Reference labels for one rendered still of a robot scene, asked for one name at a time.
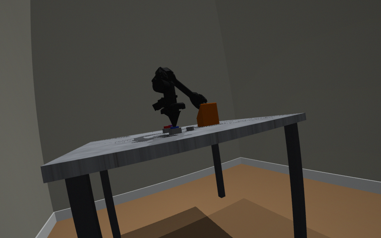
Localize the blue button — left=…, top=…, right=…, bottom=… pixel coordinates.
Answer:
left=168, top=126, right=182, bottom=135

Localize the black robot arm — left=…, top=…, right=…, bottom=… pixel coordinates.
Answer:
left=152, top=67, right=207, bottom=111

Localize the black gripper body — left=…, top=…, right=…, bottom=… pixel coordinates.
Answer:
left=160, top=93, right=186, bottom=114

